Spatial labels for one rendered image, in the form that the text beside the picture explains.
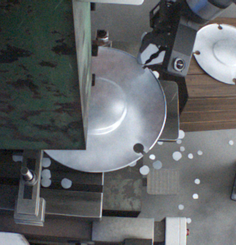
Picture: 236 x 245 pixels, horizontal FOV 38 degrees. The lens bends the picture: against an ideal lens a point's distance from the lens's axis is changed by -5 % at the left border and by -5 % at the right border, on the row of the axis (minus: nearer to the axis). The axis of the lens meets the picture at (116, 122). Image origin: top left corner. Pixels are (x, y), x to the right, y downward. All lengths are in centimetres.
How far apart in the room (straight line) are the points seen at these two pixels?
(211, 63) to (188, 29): 72
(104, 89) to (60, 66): 51
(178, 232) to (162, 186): 52
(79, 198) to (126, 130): 18
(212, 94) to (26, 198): 82
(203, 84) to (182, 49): 67
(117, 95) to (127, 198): 24
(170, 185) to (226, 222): 35
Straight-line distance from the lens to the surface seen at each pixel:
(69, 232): 84
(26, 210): 72
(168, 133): 74
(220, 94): 132
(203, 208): 153
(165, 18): 69
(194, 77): 133
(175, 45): 65
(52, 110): 32
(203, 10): 63
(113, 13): 192
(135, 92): 76
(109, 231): 82
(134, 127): 73
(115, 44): 100
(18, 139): 41
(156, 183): 134
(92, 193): 76
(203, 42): 143
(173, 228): 85
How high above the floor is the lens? 145
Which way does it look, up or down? 67 degrees down
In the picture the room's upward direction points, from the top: 6 degrees clockwise
